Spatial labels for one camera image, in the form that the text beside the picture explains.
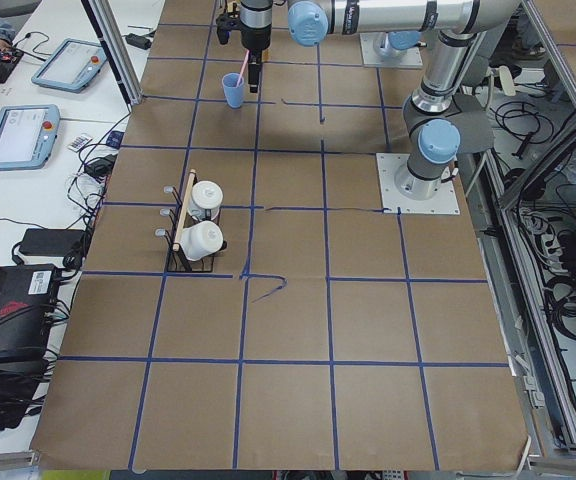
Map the white mug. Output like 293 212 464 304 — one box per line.
188 180 223 221
180 221 224 261

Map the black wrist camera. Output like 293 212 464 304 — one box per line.
216 12 241 45

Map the black wire mug rack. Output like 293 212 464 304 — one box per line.
156 169 227 274

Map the small remote control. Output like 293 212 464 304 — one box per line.
67 133 93 153

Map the white mug near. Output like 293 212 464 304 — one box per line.
180 221 224 261

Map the white mug far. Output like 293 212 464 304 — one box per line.
188 180 223 221

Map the pink chopstick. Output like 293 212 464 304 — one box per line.
235 50 250 87

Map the teach pendant far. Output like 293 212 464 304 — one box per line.
31 38 107 93

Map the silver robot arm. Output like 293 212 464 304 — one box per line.
375 30 422 59
287 0 518 119

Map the black computer box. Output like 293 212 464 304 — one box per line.
0 264 61 363

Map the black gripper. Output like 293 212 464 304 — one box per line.
241 23 272 93

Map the aluminium frame post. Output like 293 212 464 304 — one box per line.
81 0 143 106

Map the black power adapter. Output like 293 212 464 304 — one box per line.
19 228 84 257

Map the grey office chair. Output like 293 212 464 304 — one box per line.
446 65 522 155

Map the light blue plastic cup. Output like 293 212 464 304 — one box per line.
222 73 245 109

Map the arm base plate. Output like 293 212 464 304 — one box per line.
376 153 460 215
360 31 423 70

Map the teach pendant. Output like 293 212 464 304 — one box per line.
0 104 60 171
31 38 107 93

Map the teach pendant near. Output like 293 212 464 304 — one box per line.
0 104 60 171

